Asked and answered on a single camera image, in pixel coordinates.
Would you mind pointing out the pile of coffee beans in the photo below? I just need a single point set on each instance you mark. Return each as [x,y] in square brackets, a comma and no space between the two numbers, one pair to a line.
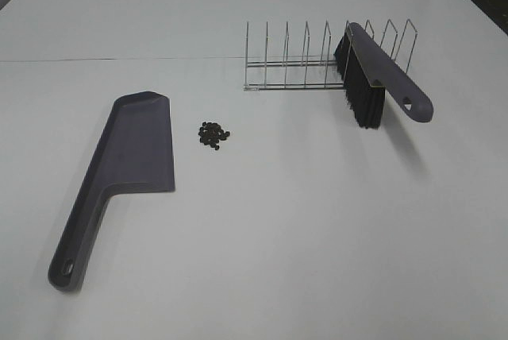
[211,134]

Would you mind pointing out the grey plastic dustpan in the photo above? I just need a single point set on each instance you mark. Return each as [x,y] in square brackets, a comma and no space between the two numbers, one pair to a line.
[133,155]

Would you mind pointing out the grey hand brush black bristles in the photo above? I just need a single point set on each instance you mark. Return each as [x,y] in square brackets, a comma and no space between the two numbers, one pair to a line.
[368,74]

